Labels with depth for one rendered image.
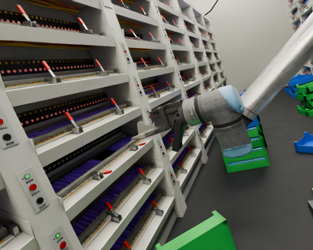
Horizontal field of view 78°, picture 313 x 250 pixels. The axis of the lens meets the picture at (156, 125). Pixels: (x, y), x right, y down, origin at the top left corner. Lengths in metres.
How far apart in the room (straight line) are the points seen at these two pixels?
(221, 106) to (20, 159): 0.57
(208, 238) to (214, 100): 0.57
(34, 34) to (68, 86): 0.19
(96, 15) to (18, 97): 0.68
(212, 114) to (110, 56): 0.73
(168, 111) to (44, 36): 0.51
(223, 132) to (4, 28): 0.71
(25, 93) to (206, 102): 0.54
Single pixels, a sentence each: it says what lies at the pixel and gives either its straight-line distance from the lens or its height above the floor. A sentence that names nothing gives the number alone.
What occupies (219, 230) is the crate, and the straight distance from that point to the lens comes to 0.93.
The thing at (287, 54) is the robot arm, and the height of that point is 0.75.
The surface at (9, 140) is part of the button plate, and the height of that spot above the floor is 0.80.
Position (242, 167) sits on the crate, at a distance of 1.62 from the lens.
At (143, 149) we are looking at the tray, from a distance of 1.02.
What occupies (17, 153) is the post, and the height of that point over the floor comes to 0.76.
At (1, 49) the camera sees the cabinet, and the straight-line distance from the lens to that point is 0.97.
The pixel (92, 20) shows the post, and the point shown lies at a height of 1.25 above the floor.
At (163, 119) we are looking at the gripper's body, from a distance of 0.65.
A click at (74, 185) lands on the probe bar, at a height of 0.57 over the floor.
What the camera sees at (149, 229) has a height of 0.16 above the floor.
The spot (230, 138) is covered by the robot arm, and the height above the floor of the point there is 0.58.
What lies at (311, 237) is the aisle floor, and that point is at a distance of 1.13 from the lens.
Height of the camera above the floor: 0.79
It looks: 10 degrees down
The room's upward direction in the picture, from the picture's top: 20 degrees counter-clockwise
